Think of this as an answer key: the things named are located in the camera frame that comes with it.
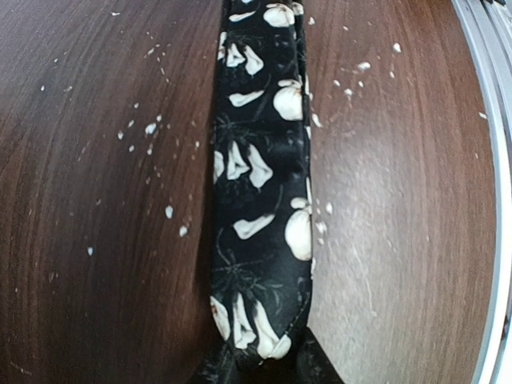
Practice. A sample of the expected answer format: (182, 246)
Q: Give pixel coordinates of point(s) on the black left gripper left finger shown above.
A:
(218, 367)

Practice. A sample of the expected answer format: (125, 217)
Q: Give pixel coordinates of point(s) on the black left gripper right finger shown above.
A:
(312, 364)

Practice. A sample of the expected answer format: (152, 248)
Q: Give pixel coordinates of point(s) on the black white floral tie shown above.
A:
(262, 252)

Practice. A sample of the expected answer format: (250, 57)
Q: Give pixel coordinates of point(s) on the aluminium front rail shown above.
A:
(487, 28)

